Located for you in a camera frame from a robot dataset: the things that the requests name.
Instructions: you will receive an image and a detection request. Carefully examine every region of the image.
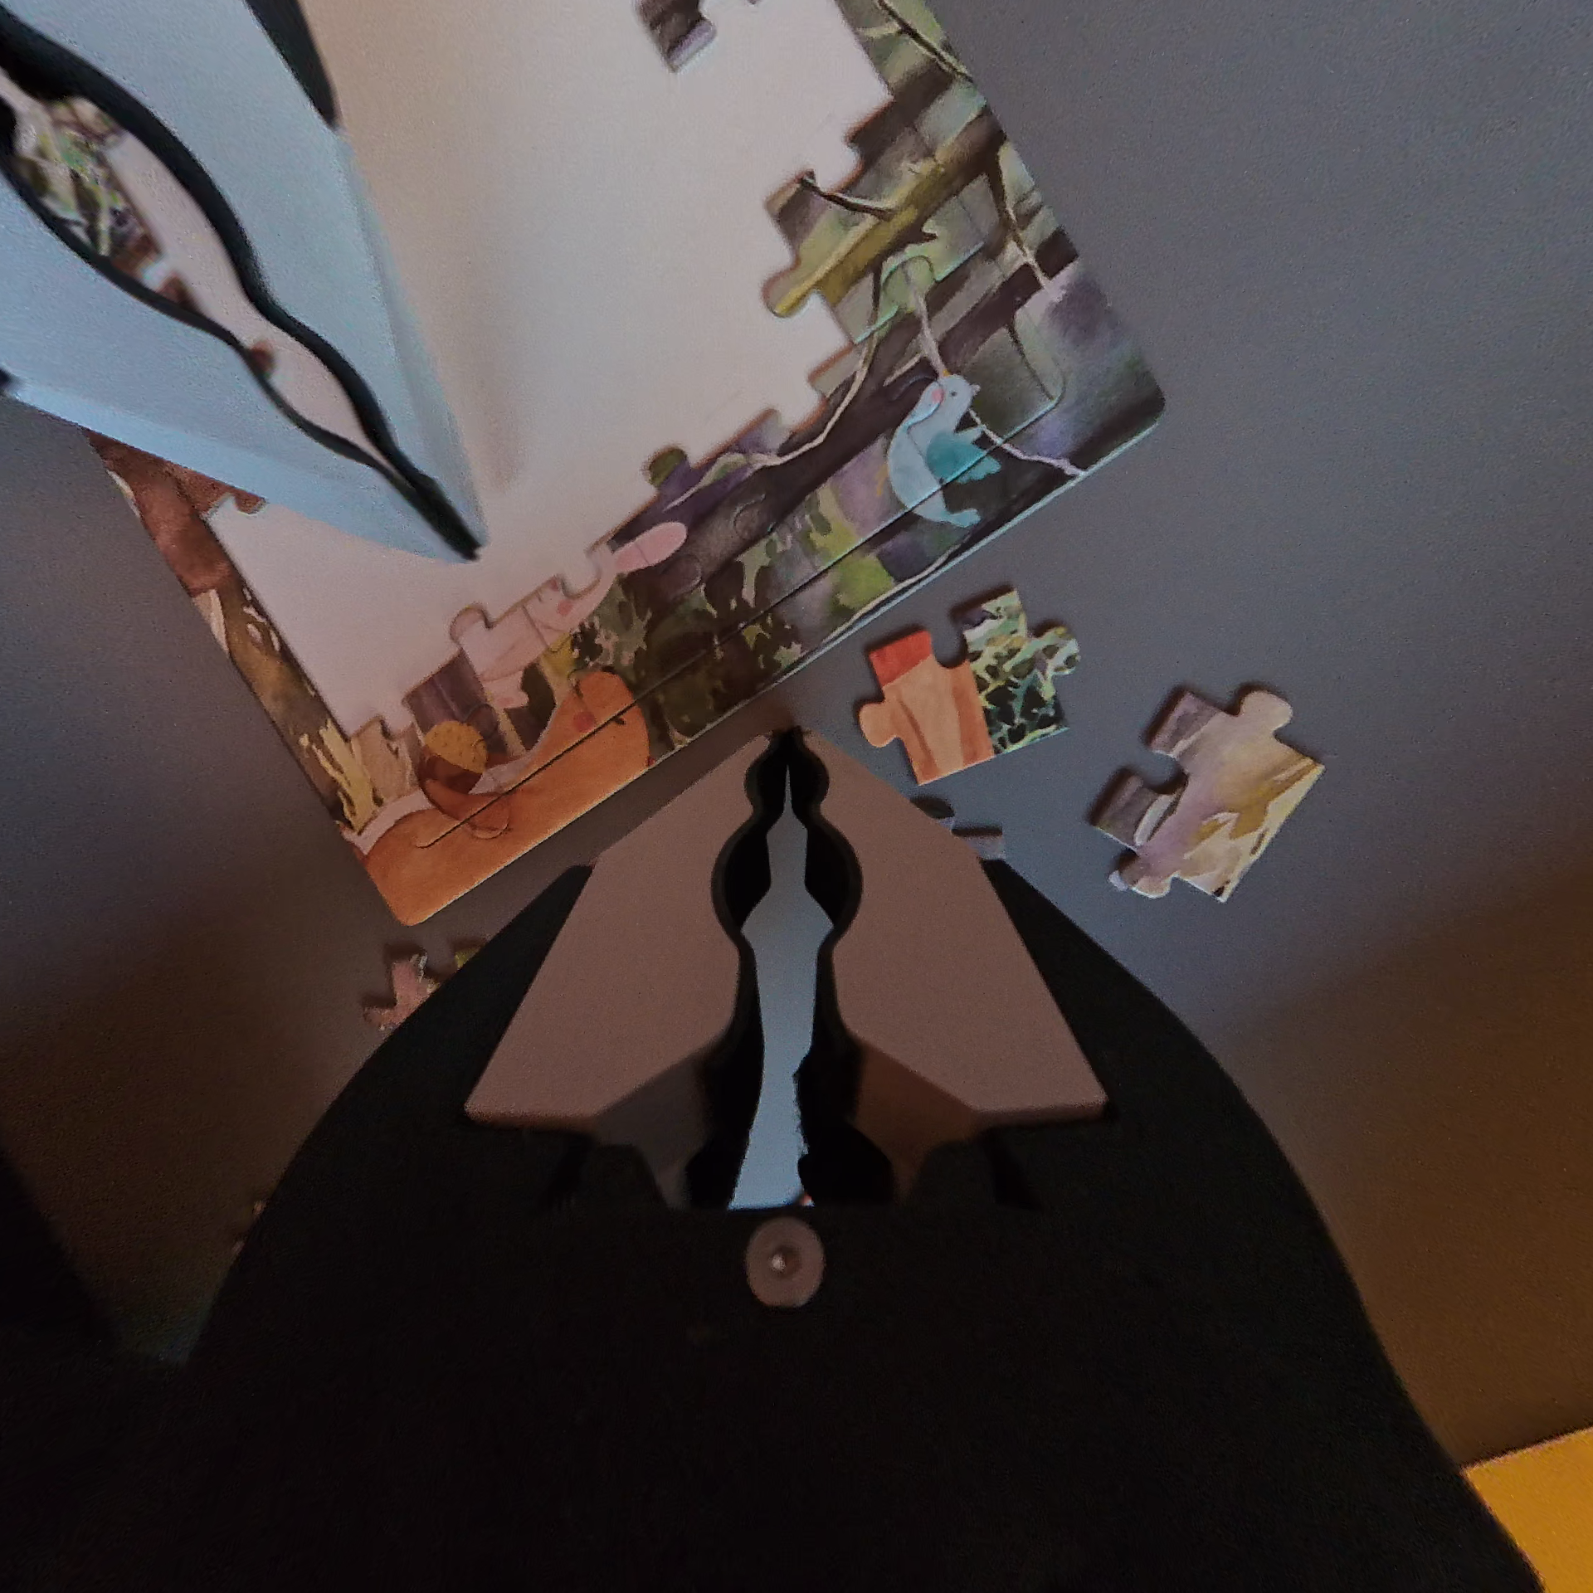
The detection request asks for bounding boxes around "partly assembled jigsaw puzzle board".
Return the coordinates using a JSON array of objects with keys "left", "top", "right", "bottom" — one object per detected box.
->
[{"left": 87, "top": 0, "right": 1168, "bottom": 925}]

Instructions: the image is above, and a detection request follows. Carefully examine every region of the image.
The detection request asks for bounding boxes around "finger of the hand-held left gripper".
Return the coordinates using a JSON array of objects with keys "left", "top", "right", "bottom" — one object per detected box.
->
[
  {"left": 0, "top": 0, "right": 489, "bottom": 557},
  {"left": 0, "top": 124, "right": 479, "bottom": 560}
]

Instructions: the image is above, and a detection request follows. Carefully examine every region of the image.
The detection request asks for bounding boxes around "yellow plastic bin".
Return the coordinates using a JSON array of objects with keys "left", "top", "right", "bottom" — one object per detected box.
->
[{"left": 1462, "top": 1423, "right": 1593, "bottom": 1593}]

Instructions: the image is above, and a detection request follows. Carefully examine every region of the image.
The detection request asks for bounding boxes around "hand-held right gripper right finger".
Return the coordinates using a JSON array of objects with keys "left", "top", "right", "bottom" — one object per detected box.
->
[{"left": 786, "top": 731, "right": 1109, "bottom": 1171}]

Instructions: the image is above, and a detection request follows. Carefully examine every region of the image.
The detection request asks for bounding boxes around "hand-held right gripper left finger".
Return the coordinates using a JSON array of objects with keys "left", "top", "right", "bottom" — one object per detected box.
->
[{"left": 466, "top": 733, "right": 798, "bottom": 1171}]

